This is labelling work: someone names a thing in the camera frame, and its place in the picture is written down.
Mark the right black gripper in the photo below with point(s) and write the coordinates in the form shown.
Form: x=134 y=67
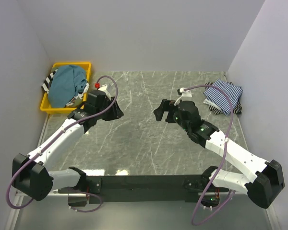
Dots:
x=166 y=105

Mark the black base beam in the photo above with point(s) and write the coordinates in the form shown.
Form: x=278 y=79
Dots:
x=145 y=188

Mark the teal tank top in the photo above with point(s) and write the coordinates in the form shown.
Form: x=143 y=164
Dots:
x=57 y=100

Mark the black white striped top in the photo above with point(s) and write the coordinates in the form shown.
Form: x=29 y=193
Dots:
x=69 y=81

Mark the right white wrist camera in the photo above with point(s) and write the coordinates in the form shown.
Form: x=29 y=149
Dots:
x=183 y=95

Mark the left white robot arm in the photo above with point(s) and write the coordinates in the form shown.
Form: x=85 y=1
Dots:
x=31 y=173

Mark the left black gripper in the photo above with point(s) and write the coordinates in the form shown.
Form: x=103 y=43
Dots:
x=116 y=112

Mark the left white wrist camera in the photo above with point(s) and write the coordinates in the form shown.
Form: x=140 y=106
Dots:
x=106 y=88

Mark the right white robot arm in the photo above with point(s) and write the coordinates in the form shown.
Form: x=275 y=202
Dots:
x=259 y=179

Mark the aluminium rail frame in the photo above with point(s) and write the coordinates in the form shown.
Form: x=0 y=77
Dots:
x=65 y=192

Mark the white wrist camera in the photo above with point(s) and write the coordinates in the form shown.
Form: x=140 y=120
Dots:
x=183 y=95
x=106 y=88

